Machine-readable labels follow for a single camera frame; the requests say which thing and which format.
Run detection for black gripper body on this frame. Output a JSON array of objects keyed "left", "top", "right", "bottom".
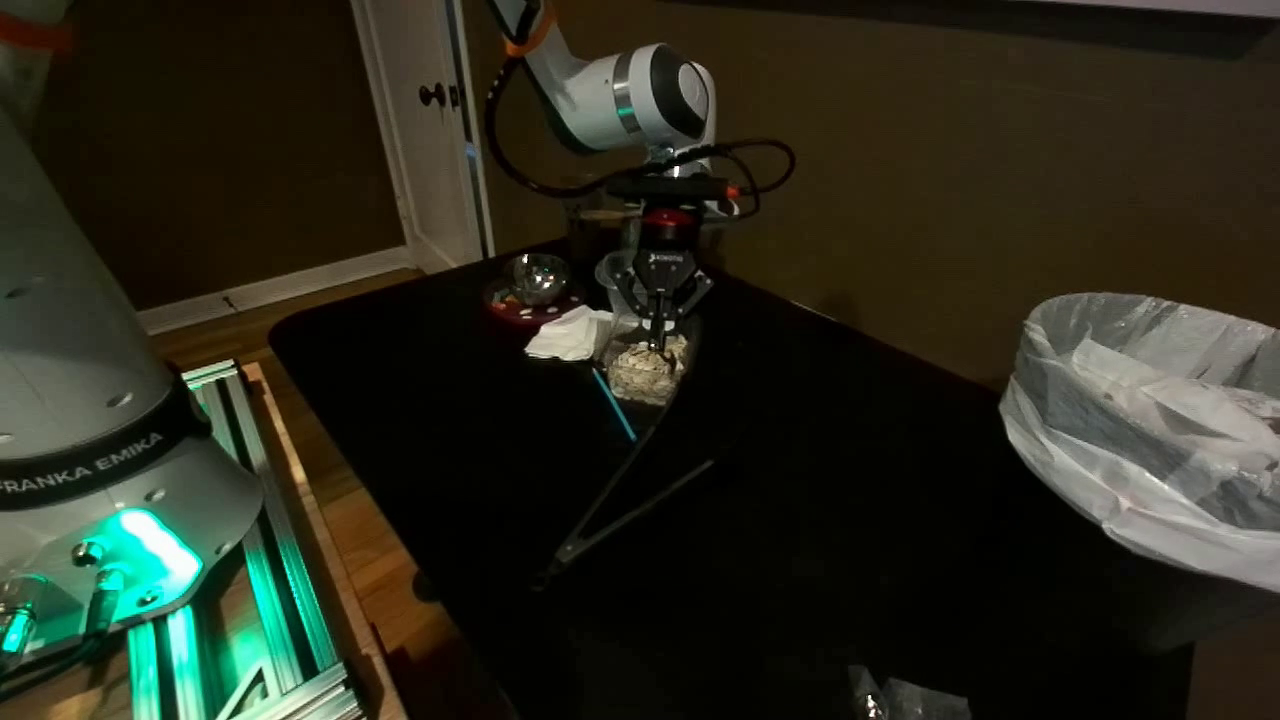
[{"left": 609, "top": 172, "right": 725, "bottom": 313}]

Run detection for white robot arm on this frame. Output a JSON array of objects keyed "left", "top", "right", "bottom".
[{"left": 484, "top": 0, "right": 731, "bottom": 342}]

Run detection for silver metal bowl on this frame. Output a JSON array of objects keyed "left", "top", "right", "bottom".
[{"left": 486, "top": 252, "right": 568, "bottom": 306}]

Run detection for clear tray of white seeds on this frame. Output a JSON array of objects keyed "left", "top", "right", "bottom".
[{"left": 604, "top": 333, "right": 691, "bottom": 409}]

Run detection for white paper napkin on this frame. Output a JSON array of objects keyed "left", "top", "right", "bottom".
[{"left": 522, "top": 303, "right": 631, "bottom": 363}]

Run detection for blue straw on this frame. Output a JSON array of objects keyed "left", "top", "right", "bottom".
[{"left": 590, "top": 369, "right": 640, "bottom": 445}]

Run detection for red plate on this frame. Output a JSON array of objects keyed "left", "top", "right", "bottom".
[{"left": 484, "top": 290, "right": 579, "bottom": 329}]

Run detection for metal kitchen tongs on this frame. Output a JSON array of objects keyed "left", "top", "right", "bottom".
[{"left": 537, "top": 411, "right": 714, "bottom": 588}]

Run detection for white door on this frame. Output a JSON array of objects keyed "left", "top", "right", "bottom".
[{"left": 347, "top": 0, "right": 486, "bottom": 270}]

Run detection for trash bin with white liner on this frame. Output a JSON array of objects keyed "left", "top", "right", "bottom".
[{"left": 1000, "top": 290, "right": 1280, "bottom": 646}]

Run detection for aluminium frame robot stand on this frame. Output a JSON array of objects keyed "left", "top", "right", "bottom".
[{"left": 0, "top": 355, "right": 413, "bottom": 720}]

